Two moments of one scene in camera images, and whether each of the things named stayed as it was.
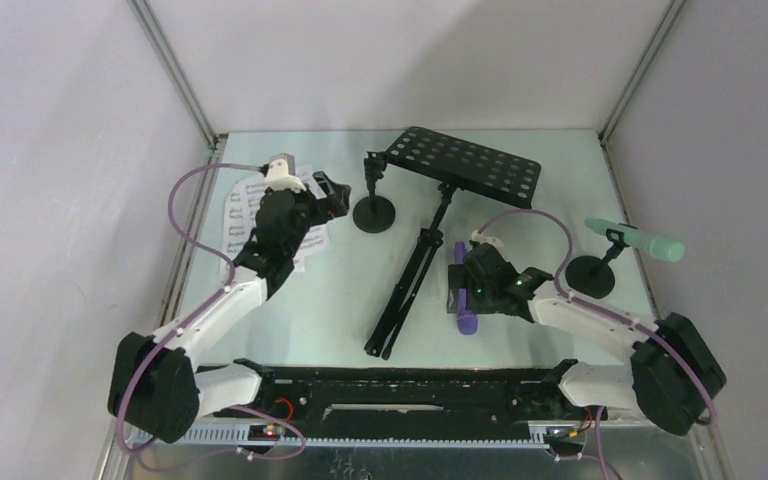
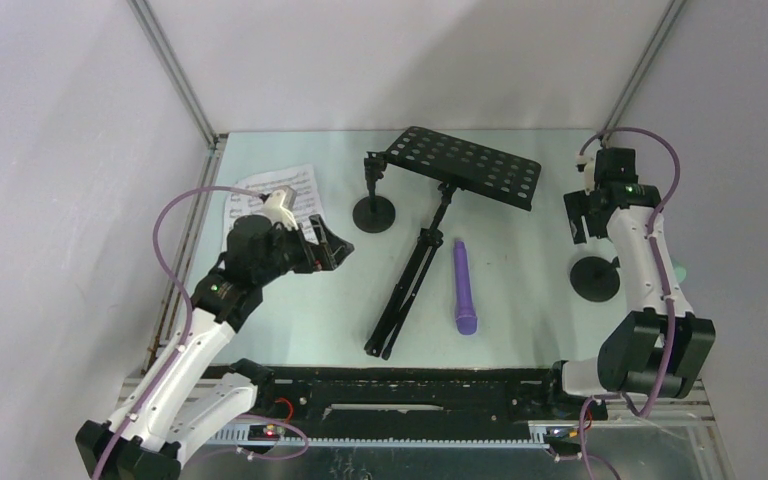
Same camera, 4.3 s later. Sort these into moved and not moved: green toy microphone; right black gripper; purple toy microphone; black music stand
Moved: green toy microphone; right black gripper
Not moved: black music stand; purple toy microphone
